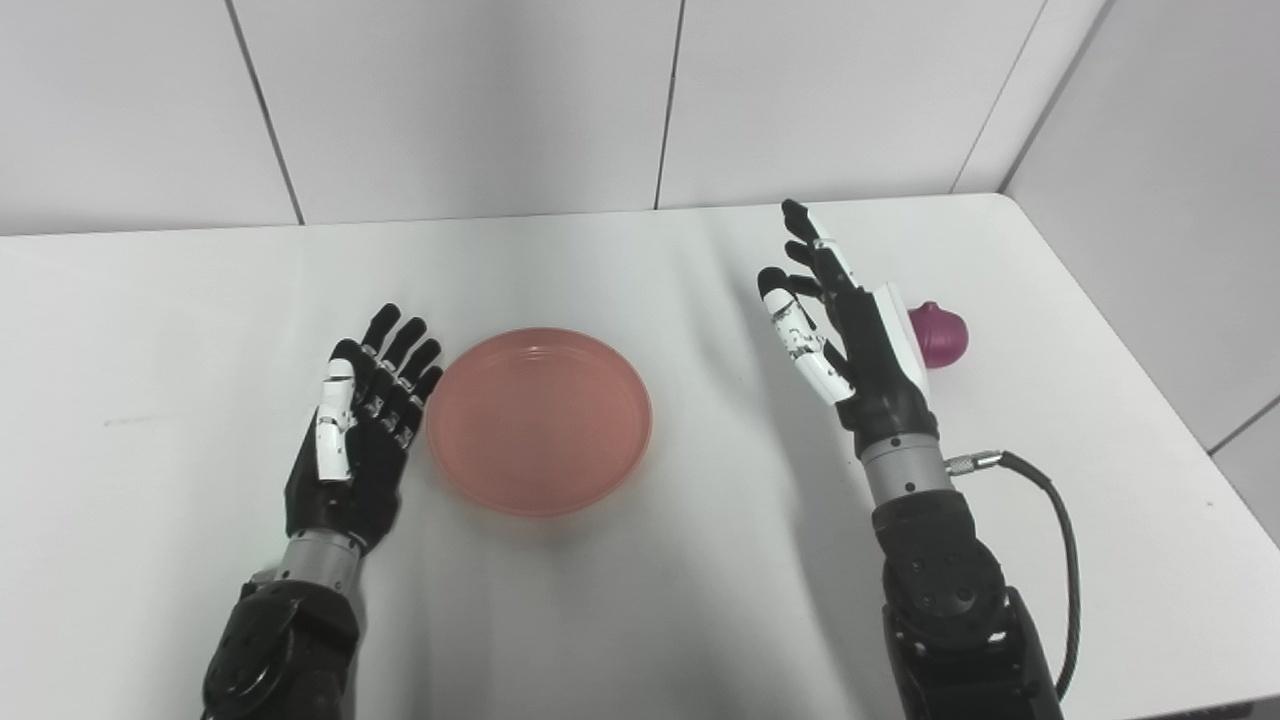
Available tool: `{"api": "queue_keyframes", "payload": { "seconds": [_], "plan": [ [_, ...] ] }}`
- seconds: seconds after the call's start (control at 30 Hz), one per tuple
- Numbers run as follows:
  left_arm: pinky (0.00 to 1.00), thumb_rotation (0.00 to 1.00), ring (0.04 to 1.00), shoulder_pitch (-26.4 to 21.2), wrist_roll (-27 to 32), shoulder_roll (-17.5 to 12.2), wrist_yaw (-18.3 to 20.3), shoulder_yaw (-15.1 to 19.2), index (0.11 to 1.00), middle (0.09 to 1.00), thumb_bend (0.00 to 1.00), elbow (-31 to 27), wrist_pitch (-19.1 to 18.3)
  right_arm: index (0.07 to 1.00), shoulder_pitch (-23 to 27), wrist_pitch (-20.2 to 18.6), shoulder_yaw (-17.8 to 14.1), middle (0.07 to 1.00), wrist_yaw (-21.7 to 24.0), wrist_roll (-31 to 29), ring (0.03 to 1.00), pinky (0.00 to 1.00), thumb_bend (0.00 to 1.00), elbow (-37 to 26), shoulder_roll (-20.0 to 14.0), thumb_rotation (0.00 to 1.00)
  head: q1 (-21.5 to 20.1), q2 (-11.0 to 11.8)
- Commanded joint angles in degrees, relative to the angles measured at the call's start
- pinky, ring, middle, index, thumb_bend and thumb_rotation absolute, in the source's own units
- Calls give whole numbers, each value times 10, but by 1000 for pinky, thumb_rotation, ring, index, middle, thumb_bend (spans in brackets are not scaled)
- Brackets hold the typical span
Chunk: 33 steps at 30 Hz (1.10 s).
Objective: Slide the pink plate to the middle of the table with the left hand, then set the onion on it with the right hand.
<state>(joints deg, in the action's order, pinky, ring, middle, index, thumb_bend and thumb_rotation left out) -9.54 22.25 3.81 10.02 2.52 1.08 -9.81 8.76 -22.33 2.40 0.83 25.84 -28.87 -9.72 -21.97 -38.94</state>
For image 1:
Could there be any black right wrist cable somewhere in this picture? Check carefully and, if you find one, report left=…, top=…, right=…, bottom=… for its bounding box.
left=945, top=450, right=1083, bottom=701

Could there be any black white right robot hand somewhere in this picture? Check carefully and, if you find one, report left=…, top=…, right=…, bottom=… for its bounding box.
left=757, top=199, right=941, bottom=459

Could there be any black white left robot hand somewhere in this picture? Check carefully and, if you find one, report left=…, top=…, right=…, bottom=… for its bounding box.
left=284, top=303, right=445, bottom=554

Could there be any pink plastic plate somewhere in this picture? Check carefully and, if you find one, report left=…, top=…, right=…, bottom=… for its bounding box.
left=426, top=328, right=654, bottom=518

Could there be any purple red onion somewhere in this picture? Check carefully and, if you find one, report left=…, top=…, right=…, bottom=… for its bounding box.
left=905, top=301, right=969, bottom=370

